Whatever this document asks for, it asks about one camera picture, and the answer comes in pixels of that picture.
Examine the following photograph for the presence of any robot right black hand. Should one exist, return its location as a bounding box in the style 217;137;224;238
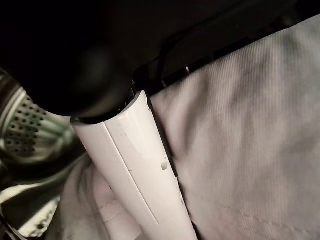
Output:
0;0;320;240

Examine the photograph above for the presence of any white cloth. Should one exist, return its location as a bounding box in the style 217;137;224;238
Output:
53;13;320;240

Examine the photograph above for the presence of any grey front-load washing machine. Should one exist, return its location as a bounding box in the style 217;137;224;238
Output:
0;67;88;240

